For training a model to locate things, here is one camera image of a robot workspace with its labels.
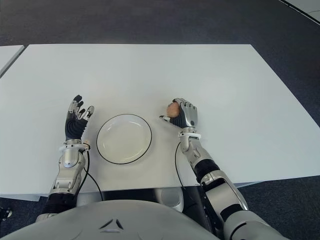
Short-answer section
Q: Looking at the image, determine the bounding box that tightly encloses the black caster wheel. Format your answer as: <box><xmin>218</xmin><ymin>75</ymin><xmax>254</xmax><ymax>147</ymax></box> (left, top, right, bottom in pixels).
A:
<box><xmin>0</xmin><ymin>206</ymin><xmax>13</xmax><ymax>222</ymax></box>

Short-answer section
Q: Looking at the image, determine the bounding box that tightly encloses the white robot waist part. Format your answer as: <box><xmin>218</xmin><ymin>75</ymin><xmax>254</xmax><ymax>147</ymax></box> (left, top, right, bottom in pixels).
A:
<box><xmin>153</xmin><ymin>187</ymin><xmax>185</xmax><ymax>213</ymax></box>

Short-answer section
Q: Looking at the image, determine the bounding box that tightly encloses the grey robot torso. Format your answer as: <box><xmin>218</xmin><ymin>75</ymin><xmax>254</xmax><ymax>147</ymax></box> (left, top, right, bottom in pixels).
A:
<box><xmin>0</xmin><ymin>199</ymin><xmax>221</xmax><ymax>240</ymax></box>

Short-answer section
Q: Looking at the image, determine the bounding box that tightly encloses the white plate black rim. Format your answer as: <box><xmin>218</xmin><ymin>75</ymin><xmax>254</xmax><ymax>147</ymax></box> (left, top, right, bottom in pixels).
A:
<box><xmin>96</xmin><ymin>113</ymin><xmax>153</xmax><ymax>165</ymax></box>

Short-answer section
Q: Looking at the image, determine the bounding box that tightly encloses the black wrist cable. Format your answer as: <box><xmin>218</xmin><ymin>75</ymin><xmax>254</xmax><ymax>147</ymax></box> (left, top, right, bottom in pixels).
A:
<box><xmin>81</xmin><ymin>147</ymin><xmax>105</xmax><ymax>201</ymax></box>
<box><xmin>174</xmin><ymin>142</ymin><xmax>186</xmax><ymax>188</ymax></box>

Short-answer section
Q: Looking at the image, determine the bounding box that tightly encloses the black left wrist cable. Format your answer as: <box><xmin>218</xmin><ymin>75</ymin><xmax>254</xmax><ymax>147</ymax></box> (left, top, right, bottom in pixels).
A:
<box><xmin>81</xmin><ymin>147</ymin><xmax>105</xmax><ymax>201</ymax></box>

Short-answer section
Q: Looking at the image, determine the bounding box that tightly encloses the white corner table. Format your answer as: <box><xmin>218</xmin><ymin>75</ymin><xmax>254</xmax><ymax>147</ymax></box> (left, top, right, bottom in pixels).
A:
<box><xmin>278</xmin><ymin>0</ymin><xmax>320</xmax><ymax>25</ymax></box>

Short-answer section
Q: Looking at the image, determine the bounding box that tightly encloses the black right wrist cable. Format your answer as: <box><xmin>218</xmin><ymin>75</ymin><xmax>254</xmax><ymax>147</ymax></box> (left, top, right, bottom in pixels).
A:
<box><xmin>174</xmin><ymin>142</ymin><xmax>186</xmax><ymax>188</ymax></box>

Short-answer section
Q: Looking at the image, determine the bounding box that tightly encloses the yellow red apple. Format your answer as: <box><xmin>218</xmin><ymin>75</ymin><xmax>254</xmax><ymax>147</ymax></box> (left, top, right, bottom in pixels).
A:
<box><xmin>166</xmin><ymin>101</ymin><xmax>180</xmax><ymax>118</ymax></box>

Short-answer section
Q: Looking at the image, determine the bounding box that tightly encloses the white table foot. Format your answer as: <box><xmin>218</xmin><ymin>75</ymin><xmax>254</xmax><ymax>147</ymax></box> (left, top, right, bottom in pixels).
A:
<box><xmin>236</xmin><ymin>181</ymin><xmax>261</xmax><ymax>189</ymax></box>
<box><xmin>0</xmin><ymin>193</ymin><xmax>41</xmax><ymax>202</ymax></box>

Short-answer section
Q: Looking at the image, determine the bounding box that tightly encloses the robot left hand black silver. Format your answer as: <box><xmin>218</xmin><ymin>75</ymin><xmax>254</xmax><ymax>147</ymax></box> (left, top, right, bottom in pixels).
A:
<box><xmin>64</xmin><ymin>94</ymin><xmax>95</xmax><ymax>142</ymax></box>

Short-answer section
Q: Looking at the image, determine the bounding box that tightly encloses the white side table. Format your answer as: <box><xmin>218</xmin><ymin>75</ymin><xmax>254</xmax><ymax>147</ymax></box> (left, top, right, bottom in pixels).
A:
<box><xmin>0</xmin><ymin>44</ymin><xmax>26</xmax><ymax>78</ymax></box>

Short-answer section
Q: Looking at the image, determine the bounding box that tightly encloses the robot right hand black silver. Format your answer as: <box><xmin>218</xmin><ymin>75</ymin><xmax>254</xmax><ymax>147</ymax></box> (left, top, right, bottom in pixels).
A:
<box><xmin>159</xmin><ymin>97</ymin><xmax>199</xmax><ymax>130</ymax></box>

